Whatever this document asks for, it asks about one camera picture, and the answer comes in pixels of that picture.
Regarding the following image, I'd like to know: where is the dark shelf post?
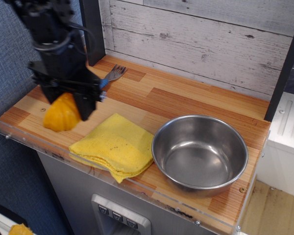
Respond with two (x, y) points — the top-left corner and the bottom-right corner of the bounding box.
(264, 36), (294, 122)
(79, 0), (106, 66)

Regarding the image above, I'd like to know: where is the grey toy dispenser panel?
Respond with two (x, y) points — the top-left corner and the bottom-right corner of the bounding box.
(91, 194), (151, 235)

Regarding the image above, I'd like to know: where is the stainless steel bowl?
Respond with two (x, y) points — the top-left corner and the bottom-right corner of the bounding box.
(151, 115), (248, 197)

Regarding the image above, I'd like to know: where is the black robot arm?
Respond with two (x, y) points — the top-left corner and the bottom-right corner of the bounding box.
(6, 0), (106, 121)

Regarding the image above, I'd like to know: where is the dark left shelf post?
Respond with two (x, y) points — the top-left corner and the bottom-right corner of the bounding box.
(79, 0), (106, 66)

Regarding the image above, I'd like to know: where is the blue handled metal fork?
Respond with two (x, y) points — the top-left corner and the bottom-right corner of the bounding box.
(99, 64), (126, 89)

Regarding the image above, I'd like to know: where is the orange object bottom left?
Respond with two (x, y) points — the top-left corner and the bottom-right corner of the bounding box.
(8, 224), (34, 235)

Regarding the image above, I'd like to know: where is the orange plastic toy orange half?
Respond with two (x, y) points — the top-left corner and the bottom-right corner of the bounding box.
(43, 93), (81, 132)

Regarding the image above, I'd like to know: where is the white toy sink cabinet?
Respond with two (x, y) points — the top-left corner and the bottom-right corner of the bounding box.
(256, 92), (294, 196)

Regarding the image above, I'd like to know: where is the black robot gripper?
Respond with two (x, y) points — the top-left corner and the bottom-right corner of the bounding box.
(28, 34), (103, 121)

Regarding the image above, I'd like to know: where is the yellow folded cloth napkin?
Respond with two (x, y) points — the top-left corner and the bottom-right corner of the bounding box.
(69, 113), (154, 183)

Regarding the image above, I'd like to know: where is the clear acrylic edge guard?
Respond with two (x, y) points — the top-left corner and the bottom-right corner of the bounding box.
(0, 39), (271, 235)

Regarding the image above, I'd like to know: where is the dark right shelf post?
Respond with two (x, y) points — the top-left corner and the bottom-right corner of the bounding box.
(264, 36), (294, 122)

